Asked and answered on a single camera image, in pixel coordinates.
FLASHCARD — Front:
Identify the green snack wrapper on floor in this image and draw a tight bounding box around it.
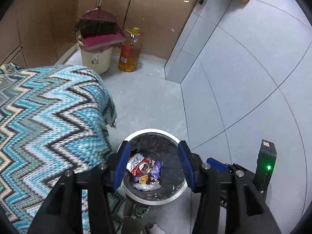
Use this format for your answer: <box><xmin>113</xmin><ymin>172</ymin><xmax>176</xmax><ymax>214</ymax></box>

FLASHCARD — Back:
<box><xmin>131</xmin><ymin>204</ymin><xmax>150</xmax><ymax>219</ymax></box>

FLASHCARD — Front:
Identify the crushed red soda can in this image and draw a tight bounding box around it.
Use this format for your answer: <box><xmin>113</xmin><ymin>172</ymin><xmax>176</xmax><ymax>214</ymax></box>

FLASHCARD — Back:
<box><xmin>126</xmin><ymin>153</ymin><xmax>155</xmax><ymax>176</ymax></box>

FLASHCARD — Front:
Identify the yellow cooking oil bottle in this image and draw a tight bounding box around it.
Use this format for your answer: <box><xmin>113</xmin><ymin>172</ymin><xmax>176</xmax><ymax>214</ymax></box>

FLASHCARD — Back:
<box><xmin>118</xmin><ymin>27</ymin><xmax>142</xmax><ymax>72</ymax></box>

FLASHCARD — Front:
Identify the white round trash bin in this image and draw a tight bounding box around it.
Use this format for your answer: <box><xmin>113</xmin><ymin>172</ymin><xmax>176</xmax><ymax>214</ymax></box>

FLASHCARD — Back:
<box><xmin>123</xmin><ymin>128</ymin><xmax>187</xmax><ymax>206</ymax></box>

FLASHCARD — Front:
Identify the maroon dustpan with broom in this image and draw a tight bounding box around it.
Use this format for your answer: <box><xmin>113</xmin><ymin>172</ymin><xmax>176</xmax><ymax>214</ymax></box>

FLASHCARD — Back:
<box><xmin>73</xmin><ymin>0</ymin><xmax>126</xmax><ymax>51</ymax></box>

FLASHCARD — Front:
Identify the purple snack wrapper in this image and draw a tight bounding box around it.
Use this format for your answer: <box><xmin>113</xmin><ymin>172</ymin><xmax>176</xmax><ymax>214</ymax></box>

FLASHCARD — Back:
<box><xmin>149</xmin><ymin>161</ymin><xmax>162</xmax><ymax>179</ymax></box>

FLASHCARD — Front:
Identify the cream plastic bucket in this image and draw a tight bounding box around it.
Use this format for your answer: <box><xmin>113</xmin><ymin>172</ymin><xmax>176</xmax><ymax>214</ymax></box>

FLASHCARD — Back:
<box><xmin>77</xmin><ymin>35</ymin><xmax>113</xmax><ymax>74</ymax></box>

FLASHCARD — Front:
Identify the blue zigzag knitted cloth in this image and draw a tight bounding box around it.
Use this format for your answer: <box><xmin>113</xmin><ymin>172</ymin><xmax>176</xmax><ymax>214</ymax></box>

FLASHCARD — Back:
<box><xmin>1</xmin><ymin>63</ymin><xmax>117</xmax><ymax>233</ymax></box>

